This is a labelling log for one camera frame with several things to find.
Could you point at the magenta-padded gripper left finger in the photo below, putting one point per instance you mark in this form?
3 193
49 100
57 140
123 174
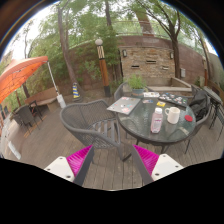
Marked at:
60 166

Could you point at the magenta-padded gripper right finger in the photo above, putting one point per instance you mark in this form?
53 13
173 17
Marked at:
165 166

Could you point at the pink drink bottle white cap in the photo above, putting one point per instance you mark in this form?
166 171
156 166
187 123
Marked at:
156 122

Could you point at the white mug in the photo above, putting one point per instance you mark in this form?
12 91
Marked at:
173 116

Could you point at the flat round red coaster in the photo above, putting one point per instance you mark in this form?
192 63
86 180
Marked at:
189 118

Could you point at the dark wicker chair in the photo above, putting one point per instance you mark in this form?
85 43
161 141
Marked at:
25 115

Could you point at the black laptop with stickers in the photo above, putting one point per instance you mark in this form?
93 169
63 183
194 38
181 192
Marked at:
173 99

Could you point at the small colourful card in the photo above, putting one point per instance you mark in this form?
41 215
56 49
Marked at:
147 101

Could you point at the black jacket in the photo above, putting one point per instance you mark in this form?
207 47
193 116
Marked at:
199 105

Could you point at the wooden bench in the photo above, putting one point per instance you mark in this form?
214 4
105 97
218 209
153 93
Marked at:
41 98

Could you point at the white sticker booklet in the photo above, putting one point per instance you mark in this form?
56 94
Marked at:
151 94

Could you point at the grey laptop with stickers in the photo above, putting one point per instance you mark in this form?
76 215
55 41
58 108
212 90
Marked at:
124 105

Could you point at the blue yellow striped cone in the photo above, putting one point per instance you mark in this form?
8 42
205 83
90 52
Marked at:
76 91

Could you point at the dark round side table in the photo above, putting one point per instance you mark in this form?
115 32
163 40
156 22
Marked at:
213 94

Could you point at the green potted plant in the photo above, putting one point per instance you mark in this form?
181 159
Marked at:
136 83

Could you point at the grey electrical box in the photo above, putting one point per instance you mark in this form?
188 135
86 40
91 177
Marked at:
183 72

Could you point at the orange patio umbrella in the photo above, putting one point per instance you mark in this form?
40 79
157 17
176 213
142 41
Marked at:
20 73

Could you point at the stone fountain wall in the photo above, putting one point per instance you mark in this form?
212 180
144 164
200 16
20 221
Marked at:
146 63

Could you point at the brown globe lamp post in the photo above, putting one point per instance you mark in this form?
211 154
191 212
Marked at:
103 70

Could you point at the black wall lantern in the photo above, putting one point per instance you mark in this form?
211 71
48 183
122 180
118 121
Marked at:
124 53
172 55

